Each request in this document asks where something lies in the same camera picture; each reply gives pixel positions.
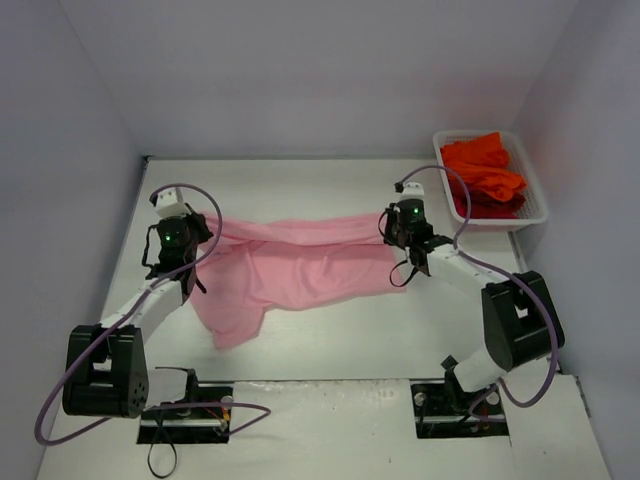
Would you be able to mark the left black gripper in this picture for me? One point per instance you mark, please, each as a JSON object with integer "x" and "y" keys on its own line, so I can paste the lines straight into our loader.
{"x": 198, "y": 228}

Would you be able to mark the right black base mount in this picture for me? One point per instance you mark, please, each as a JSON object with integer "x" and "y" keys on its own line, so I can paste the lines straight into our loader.
{"x": 440, "y": 413}

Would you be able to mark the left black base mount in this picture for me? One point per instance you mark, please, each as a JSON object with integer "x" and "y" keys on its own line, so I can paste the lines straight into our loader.
{"x": 192, "y": 426}

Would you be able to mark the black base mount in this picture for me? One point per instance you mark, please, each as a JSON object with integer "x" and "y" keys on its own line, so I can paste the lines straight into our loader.
{"x": 440, "y": 413}
{"x": 192, "y": 426}

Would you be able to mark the dark red t shirt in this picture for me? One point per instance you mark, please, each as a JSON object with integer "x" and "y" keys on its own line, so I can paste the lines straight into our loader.
{"x": 484, "y": 207}

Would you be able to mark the orange t shirt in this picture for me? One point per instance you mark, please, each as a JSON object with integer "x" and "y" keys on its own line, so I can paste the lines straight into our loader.
{"x": 482, "y": 164}

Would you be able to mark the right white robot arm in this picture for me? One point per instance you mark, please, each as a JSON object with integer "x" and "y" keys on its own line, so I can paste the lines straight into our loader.
{"x": 519, "y": 321}

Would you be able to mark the white plastic basket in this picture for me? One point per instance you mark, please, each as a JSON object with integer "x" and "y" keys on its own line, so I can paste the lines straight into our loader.
{"x": 535, "y": 209}

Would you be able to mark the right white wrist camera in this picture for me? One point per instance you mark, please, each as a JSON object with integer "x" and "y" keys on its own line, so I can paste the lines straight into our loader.
{"x": 409, "y": 190}

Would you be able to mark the pink t shirt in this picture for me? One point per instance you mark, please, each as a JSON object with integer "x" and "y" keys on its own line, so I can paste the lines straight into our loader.
{"x": 292, "y": 265}

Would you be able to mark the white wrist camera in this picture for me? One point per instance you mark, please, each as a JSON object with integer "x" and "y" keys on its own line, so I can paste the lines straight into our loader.
{"x": 169, "y": 203}
{"x": 409, "y": 190}

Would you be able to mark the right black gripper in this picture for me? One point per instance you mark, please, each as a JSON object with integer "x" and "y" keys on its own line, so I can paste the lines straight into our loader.
{"x": 391, "y": 230}

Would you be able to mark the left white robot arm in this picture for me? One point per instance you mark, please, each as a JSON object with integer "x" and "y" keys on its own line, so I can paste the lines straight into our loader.
{"x": 107, "y": 362}

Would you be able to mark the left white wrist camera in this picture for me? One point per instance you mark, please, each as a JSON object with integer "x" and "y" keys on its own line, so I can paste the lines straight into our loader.
{"x": 169, "y": 203}

